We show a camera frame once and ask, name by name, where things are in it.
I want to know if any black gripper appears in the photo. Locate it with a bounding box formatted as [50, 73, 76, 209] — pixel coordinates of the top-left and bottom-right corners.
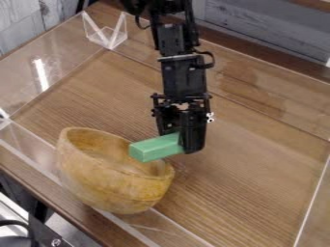
[152, 54, 213, 154]

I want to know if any green rectangular block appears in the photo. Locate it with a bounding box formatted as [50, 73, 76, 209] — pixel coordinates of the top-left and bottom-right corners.
[128, 133, 184, 162]

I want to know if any brown wooden bowl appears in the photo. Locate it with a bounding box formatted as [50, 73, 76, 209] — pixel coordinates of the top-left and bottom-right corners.
[54, 127, 174, 214]

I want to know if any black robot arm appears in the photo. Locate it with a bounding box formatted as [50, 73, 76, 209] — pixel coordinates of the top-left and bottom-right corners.
[120, 0, 215, 153]

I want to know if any clear acrylic tray wall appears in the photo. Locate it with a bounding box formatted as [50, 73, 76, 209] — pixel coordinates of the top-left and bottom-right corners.
[0, 3, 330, 247]

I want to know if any clear acrylic corner bracket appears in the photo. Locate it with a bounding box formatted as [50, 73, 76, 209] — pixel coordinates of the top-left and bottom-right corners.
[81, 12, 128, 50]

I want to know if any black metal table frame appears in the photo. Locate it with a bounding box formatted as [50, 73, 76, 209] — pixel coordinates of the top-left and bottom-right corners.
[0, 172, 101, 247]

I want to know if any black cable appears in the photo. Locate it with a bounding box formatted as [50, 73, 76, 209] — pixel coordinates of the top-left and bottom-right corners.
[0, 219, 40, 247]

